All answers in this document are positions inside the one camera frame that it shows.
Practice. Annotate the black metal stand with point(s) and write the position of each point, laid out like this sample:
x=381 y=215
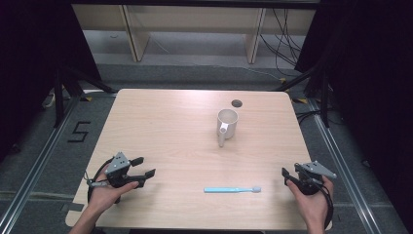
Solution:
x=59 y=97
x=324 y=97

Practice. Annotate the black curtain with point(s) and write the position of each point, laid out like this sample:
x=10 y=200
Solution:
x=32 y=65
x=373 y=81

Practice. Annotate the metal floor rail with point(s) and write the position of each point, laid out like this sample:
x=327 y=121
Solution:
x=39 y=162
x=341 y=162

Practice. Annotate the white cup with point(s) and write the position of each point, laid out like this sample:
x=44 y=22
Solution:
x=228 y=122

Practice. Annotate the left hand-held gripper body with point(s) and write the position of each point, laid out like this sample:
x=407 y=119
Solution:
x=117 y=164

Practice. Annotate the yellow floor tape piece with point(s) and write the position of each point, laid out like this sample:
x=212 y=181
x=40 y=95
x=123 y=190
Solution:
x=283 y=80
x=300 y=101

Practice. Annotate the person's left hand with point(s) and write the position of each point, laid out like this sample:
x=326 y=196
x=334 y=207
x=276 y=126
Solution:
x=105 y=196

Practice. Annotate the light blue toothbrush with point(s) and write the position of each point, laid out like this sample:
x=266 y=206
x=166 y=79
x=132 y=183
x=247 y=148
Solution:
x=227 y=189

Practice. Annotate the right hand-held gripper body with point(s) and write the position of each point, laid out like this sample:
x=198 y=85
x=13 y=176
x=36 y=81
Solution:
x=311 y=177

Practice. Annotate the person's right hand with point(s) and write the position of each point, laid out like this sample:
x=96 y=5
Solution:
x=311 y=204

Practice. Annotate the dark tape strip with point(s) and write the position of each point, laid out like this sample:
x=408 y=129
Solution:
x=73 y=207

